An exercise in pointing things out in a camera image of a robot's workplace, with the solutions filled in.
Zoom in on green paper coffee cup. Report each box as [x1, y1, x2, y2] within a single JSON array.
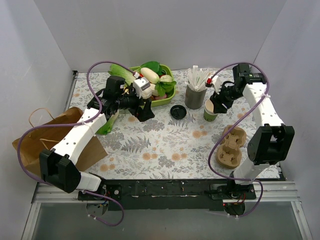
[[203, 99, 219, 122]]

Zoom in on black coffee cup lid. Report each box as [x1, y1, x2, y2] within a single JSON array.
[[170, 104, 187, 120]]

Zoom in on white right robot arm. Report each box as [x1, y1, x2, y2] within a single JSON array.
[[205, 62, 295, 199]]

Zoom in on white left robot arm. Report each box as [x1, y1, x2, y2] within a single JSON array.
[[39, 76, 155, 200]]

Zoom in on green plastic tray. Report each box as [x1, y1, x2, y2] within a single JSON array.
[[130, 63, 176, 107]]

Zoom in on white wrapped straws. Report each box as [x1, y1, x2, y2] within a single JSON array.
[[185, 65, 215, 92]]

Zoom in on bok choy toy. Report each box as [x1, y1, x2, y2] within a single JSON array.
[[154, 75, 177, 97]]

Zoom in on small green cabbage toy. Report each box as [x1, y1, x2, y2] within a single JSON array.
[[96, 110, 119, 135]]

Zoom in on green napa cabbage toy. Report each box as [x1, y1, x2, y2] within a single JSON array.
[[108, 64, 136, 86]]

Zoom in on white radish toy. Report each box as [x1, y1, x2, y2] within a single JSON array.
[[140, 67, 160, 84]]

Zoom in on green leafy vegetable toy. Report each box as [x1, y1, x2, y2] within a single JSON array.
[[140, 61, 162, 76]]

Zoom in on brown cardboard cup carrier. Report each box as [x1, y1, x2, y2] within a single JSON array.
[[215, 126, 247, 169]]

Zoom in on brown paper bag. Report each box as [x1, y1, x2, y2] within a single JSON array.
[[20, 107, 107, 178]]

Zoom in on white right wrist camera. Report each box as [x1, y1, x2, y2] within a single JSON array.
[[205, 75, 223, 94]]

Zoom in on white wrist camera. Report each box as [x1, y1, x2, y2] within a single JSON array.
[[205, 75, 223, 94], [133, 77, 152, 99]]

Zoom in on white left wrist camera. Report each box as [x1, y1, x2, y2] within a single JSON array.
[[133, 77, 152, 99]]

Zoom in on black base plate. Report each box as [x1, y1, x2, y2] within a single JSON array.
[[77, 177, 258, 212]]

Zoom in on aluminium frame rail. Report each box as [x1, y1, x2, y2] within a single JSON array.
[[22, 181, 312, 240]]

